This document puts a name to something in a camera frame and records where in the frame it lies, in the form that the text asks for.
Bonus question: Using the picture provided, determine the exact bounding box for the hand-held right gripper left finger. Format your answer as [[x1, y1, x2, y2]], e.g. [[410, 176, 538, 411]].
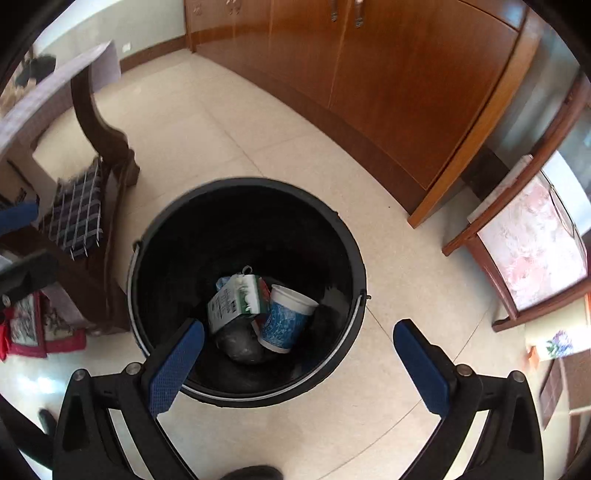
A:
[[52, 318, 206, 480]]

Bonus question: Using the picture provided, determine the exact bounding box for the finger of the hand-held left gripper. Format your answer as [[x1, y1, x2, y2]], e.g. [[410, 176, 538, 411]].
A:
[[0, 250, 59, 308], [0, 201, 40, 237]]

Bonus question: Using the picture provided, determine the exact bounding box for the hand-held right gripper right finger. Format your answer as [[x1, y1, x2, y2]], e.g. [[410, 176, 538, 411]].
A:
[[392, 318, 546, 480]]

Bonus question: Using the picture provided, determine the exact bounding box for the green white carton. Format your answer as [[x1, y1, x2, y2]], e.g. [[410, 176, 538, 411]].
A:
[[206, 272, 271, 335]]

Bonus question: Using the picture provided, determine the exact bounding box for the blue white paper cup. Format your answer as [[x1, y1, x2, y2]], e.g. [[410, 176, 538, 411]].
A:
[[252, 284, 320, 354]]

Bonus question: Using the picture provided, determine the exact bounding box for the black plastic trash bin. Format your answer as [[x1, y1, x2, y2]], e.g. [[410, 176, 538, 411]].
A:
[[127, 178, 370, 409]]

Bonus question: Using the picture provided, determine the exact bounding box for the red patterned mat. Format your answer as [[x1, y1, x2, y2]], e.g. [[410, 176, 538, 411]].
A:
[[0, 291, 88, 358]]

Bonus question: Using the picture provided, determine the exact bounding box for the dark plaid cloth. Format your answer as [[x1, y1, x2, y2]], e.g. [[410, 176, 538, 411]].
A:
[[39, 157, 105, 257]]

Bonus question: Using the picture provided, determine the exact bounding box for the carved wooden chair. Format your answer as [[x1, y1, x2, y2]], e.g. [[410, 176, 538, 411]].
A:
[[442, 69, 591, 333]]

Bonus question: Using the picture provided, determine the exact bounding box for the wooden coffee table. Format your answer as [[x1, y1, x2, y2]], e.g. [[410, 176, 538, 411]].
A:
[[69, 65, 141, 333]]

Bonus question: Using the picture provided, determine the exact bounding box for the brown square panel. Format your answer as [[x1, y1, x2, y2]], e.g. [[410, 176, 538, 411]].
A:
[[538, 357, 564, 430]]

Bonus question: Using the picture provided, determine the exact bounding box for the person's dark shoe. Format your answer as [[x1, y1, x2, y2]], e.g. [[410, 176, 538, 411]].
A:
[[216, 465, 286, 480]]

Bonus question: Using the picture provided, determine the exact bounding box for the white flower printed box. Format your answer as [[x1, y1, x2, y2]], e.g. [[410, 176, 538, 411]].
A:
[[524, 295, 591, 361]]

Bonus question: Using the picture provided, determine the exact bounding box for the floral fabric bag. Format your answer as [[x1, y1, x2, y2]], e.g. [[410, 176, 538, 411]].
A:
[[478, 175, 589, 310]]

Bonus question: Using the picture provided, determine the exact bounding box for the wooden sideboard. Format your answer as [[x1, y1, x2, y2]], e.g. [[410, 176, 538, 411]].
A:
[[185, 0, 546, 229]]

